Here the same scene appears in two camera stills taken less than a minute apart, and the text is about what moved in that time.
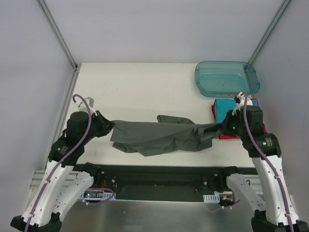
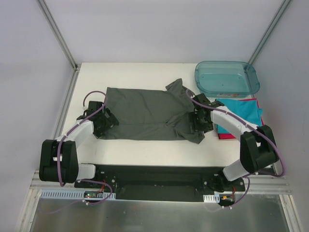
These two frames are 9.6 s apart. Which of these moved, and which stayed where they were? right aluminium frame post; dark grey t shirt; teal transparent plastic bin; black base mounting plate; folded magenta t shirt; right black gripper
Moved: right black gripper; dark grey t shirt
Stayed: black base mounting plate; teal transparent plastic bin; right aluminium frame post; folded magenta t shirt
